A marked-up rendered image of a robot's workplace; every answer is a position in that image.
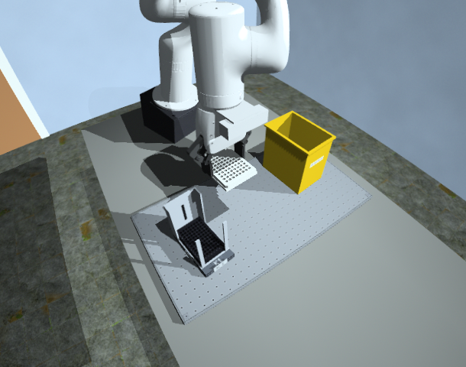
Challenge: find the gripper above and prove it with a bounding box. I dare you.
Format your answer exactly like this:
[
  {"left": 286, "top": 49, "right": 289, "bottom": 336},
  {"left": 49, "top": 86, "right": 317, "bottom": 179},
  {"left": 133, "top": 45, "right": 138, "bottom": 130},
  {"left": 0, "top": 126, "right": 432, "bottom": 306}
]
[{"left": 186, "top": 103, "right": 251, "bottom": 177}]

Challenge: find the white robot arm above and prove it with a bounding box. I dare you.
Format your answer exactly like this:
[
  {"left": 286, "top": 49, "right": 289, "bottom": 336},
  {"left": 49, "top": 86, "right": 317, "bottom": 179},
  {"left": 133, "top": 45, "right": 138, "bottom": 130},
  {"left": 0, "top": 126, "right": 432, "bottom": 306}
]
[{"left": 139, "top": 0, "right": 290, "bottom": 141}]

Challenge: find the yellow open-top bin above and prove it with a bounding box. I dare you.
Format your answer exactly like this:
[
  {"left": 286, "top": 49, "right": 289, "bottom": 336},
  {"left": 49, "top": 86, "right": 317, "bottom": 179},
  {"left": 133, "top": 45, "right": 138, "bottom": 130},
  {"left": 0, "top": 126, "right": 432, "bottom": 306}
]
[{"left": 263, "top": 111, "right": 336, "bottom": 194}]

